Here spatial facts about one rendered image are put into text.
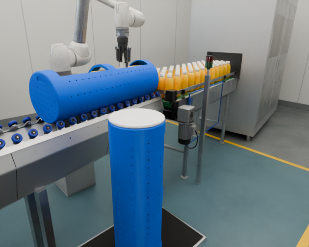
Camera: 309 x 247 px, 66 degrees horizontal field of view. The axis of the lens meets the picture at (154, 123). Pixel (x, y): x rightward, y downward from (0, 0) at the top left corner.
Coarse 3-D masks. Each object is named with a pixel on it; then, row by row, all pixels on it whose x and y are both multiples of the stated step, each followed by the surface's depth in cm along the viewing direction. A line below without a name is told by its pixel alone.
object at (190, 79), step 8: (192, 64) 292; (224, 64) 293; (160, 72) 233; (168, 72) 232; (192, 72) 225; (200, 72) 245; (216, 72) 274; (224, 72) 295; (184, 80) 215; (192, 80) 226; (200, 80) 247; (216, 80) 278
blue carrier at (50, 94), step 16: (144, 64) 187; (32, 80) 126; (48, 80) 117; (64, 80) 122; (80, 80) 128; (96, 80) 136; (112, 80) 145; (128, 80) 156; (144, 80) 170; (32, 96) 131; (48, 96) 121; (64, 96) 119; (80, 96) 127; (96, 96) 136; (112, 96) 147; (128, 96) 162; (48, 112) 126; (64, 112) 123; (80, 112) 134
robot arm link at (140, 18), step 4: (100, 0) 166; (104, 0) 165; (108, 0) 166; (112, 0) 167; (108, 4) 167; (112, 4) 167; (132, 8) 165; (136, 12) 163; (140, 12) 168; (136, 16) 162; (140, 16) 165; (144, 16) 171; (136, 20) 162; (140, 20) 165; (144, 20) 170; (136, 24) 165; (140, 24) 168
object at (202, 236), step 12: (168, 216) 176; (108, 228) 165; (168, 228) 165; (180, 228) 165; (192, 228) 166; (96, 240) 155; (108, 240) 155; (168, 240) 156; (180, 240) 156; (192, 240) 156; (204, 240) 158
